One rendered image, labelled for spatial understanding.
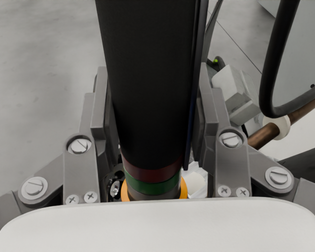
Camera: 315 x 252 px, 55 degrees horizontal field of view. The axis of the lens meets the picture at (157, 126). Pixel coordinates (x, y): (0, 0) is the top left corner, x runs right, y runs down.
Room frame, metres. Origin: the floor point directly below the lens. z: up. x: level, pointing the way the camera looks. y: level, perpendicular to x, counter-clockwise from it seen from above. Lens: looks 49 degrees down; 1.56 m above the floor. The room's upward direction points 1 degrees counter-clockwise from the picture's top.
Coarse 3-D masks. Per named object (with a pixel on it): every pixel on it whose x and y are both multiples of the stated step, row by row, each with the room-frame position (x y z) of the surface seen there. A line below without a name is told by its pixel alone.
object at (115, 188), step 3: (117, 180) 0.20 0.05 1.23; (114, 183) 0.20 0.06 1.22; (117, 183) 0.19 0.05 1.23; (111, 186) 0.19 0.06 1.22; (114, 186) 0.19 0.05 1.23; (117, 186) 0.19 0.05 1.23; (111, 189) 0.19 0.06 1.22; (114, 189) 0.19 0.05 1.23; (117, 189) 0.19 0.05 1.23; (111, 192) 0.19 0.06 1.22; (114, 192) 0.18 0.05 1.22; (117, 192) 0.18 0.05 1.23; (111, 195) 0.18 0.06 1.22; (114, 195) 0.18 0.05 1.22
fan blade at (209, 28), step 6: (222, 0) 0.36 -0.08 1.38; (216, 6) 0.35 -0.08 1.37; (216, 12) 0.35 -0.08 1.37; (210, 18) 0.34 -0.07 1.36; (210, 24) 0.34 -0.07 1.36; (210, 30) 0.37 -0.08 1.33; (204, 36) 0.33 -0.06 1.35; (210, 36) 0.41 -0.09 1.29; (204, 42) 0.34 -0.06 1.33; (204, 48) 0.37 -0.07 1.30; (204, 54) 0.38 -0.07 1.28; (204, 60) 0.40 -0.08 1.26
